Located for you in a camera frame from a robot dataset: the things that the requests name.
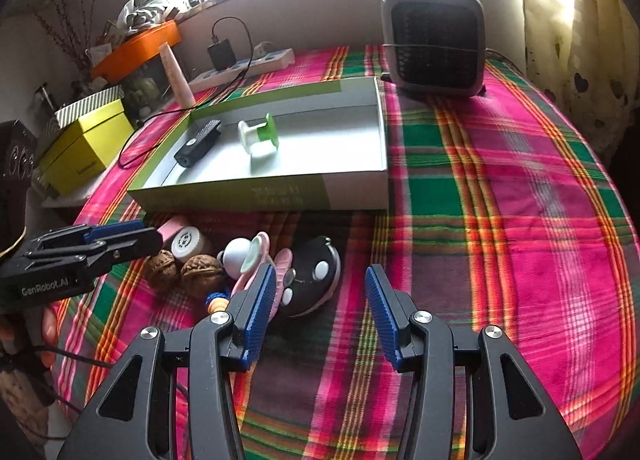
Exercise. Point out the white power strip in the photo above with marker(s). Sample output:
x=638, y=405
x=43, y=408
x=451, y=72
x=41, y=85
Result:
x=272, y=59

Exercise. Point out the striped gift box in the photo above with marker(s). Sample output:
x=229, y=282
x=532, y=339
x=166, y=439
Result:
x=90, y=105

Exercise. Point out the white green spool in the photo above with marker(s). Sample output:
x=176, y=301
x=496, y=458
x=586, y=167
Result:
x=255, y=137

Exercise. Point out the cream lotion tube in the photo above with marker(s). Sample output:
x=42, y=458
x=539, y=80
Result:
x=177, y=80

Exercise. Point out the black round remote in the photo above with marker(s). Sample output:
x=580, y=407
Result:
x=310, y=252

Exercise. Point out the green white cardboard box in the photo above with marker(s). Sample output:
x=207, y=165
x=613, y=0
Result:
x=320, y=140

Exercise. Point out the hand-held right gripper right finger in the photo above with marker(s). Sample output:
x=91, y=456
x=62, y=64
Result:
x=382, y=310

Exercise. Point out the grey space heater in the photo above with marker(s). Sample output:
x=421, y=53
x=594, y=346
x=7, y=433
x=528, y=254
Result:
x=432, y=40

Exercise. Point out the cream curtain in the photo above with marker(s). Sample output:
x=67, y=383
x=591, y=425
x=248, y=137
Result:
x=575, y=40

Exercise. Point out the red dried branches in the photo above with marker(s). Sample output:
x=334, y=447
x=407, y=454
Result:
x=70, y=40

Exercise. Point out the black charger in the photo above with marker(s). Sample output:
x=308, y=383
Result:
x=221, y=55

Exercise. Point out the orange box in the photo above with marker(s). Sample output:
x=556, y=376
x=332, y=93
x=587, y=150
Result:
x=140, y=47

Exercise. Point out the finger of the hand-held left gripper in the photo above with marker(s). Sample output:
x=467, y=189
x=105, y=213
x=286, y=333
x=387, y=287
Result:
x=135, y=246
x=115, y=230

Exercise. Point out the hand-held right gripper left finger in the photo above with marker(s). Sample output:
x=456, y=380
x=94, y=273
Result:
x=260, y=310

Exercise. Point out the dark patterned object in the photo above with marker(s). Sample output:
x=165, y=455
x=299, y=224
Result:
x=15, y=180

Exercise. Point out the pale artificial plant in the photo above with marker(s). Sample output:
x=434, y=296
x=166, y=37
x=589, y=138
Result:
x=142, y=12

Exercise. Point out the green glass jar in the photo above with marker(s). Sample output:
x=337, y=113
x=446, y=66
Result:
x=142, y=92

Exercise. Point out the person's left hand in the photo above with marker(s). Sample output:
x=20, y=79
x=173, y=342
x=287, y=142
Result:
x=49, y=325

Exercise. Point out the yellow box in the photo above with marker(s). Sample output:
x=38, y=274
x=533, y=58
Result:
x=85, y=150

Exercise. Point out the white round bottle cap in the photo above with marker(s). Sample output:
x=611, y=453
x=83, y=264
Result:
x=186, y=242

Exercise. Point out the black rectangular device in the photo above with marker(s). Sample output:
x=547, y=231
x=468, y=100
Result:
x=197, y=144

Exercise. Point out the bumpy brown walnut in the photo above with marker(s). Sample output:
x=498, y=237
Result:
x=161, y=270

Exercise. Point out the smooth brown walnut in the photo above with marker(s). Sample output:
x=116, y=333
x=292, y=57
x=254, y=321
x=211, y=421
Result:
x=202, y=277

